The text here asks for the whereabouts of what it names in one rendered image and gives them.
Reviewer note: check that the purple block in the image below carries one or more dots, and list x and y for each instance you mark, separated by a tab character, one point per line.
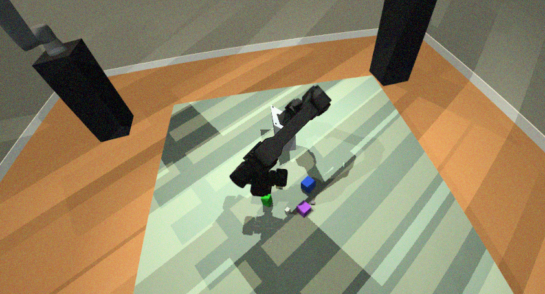
303	209

